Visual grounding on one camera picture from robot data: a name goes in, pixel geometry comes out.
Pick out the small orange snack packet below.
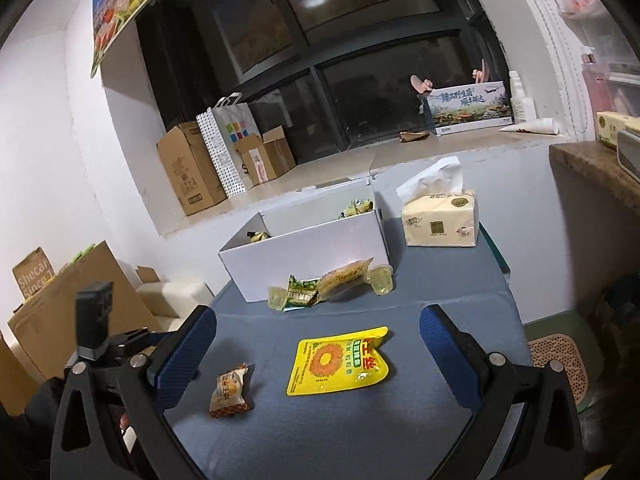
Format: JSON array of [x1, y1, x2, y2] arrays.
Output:
[[208, 363, 252, 418]]

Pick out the white cardboard box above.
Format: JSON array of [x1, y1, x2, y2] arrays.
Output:
[[219, 178, 390, 302]]

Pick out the green long snack pack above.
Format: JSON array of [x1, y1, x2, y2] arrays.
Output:
[[246, 231, 270, 243]]

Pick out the white dotted paper bag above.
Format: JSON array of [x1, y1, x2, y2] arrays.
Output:
[[196, 92, 259, 197]]

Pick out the brown cardboard sheet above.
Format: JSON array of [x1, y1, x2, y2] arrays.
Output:
[[9, 242, 160, 378]]

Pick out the brown granite side counter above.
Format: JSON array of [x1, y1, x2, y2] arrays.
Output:
[[549, 141, 640, 216]]

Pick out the yellow sunflower snack bag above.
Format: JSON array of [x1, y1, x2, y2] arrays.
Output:
[[286, 326, 390, 396]]

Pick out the small open cardboard box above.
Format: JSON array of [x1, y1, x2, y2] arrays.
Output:
[[234, 126, 296, 185]]

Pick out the green pea snack packet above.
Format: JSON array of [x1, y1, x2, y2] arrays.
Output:
[[283, 275, 320, 311]]

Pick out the clear jelly cup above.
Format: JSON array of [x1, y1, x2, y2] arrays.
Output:
[[363, 264, 394, 296], [267, 286, 288, 311]]

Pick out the pink perforated floor mat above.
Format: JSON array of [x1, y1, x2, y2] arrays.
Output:
[[528, 333, 589, 405]]

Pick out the yellow box on counter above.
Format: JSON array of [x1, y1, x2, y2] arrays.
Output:
[[596, 112, 640, 150]]

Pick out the beige crispy snack packet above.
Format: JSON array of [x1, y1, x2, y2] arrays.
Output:
[[317, 258, 372, 301]]

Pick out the white rolled paper tube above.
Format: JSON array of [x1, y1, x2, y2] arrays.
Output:
[[501, 118, 560, 136]]

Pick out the yellow green snack bag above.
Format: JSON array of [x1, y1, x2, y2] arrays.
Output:
[[338, 200, 374, 219]]

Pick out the white foam block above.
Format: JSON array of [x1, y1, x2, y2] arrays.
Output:
[[136, 282, 214, 318]]

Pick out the white spray bottle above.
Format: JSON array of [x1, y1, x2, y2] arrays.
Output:
[[509, 70, 537, 124]]

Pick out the dark window frame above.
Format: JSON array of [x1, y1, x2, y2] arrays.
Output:
[[136, 0, 508, 162]]

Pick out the large brown cardboard box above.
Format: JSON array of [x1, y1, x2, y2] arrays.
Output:
[[156, 122, 227, 216]]

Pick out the brown wrapper on sill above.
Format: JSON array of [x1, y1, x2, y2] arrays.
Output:
[[399, 130, 432, 143]]

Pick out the pink bottle on shelf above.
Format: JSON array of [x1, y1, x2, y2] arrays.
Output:
[[582, 46, 612, 122]]

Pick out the yellow tissue pack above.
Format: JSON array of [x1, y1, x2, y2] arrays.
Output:
[[396, 156, 480, 247]]

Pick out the printed landscape gift box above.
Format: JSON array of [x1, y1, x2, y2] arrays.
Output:
[[426, 81, 513, 136]]

